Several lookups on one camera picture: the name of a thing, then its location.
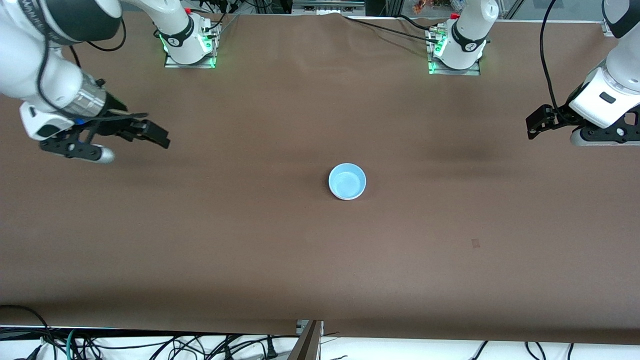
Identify brown table cover sheet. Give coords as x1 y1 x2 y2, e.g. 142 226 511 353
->
0 9 640 346

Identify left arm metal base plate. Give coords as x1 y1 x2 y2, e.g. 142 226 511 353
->
426 26 482 77

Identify grey stand post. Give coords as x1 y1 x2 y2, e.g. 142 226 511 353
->
287 320 325 360

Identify teal cable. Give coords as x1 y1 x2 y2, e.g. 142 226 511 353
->
65 329 81 360

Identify short black table cable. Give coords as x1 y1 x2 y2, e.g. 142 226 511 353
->
397 14 440 32

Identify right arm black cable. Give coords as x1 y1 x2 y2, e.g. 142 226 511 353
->
36 17 128 126

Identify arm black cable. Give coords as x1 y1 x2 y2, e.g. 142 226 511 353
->
538 0 564 114
36 17 128 126

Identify black looped floor cable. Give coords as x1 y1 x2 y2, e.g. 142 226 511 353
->
0 304 53 360

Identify blue bowl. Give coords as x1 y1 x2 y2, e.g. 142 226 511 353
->
328 163 367 201

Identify long black table cable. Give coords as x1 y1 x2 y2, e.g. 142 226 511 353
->
341 15 443 45

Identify aluminium frame rail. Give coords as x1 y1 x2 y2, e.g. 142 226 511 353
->
292 0 366 16

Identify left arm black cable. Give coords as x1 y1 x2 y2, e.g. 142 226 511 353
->
538 0 564 114

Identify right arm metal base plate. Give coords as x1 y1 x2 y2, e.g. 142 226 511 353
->
164 19 221 69

